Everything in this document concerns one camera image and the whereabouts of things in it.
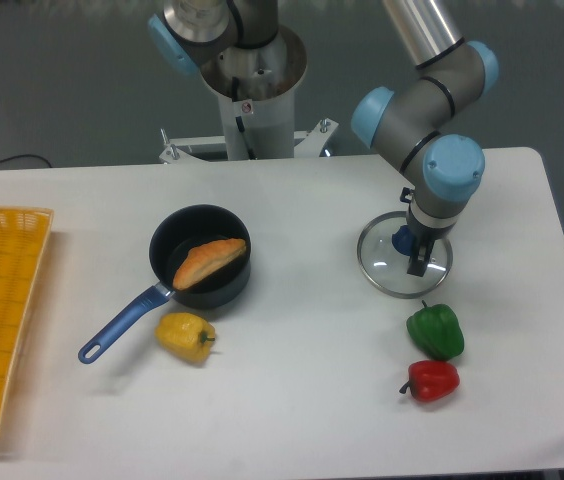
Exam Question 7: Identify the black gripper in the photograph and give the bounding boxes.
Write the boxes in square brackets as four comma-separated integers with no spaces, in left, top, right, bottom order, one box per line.
[400,187,459,277]

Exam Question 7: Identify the glass lid blue knob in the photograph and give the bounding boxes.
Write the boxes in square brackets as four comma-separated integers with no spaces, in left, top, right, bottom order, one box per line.
[357,211,453,299]

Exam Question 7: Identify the black pot blue handle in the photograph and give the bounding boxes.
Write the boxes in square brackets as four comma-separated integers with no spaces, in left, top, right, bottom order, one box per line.
[78,204,251,364]

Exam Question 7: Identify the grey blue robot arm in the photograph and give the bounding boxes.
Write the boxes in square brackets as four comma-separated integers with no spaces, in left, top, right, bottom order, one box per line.
[148,1,499,276]

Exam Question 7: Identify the green bell pepper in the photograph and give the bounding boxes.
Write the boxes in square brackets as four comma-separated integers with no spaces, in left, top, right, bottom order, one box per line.
[406,302,465,361]

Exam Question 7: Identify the red bell pepper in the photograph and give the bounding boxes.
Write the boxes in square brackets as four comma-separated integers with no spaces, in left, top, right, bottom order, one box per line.
[399,360,460,403]

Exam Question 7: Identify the golden pastry turnover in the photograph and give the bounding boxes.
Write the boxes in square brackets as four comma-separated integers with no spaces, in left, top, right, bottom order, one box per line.
[172,238,247,291]

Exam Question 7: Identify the yellow bell pepper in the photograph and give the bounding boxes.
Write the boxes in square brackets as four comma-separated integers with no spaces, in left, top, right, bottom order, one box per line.
[154,312,217,365]

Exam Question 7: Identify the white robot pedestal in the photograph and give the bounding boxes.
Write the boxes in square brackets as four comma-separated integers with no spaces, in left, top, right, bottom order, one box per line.
[159,26,339,164]

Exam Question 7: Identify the black floor cable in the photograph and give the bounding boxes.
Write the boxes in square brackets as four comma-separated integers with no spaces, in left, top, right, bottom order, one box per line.
[0,153,53,168]

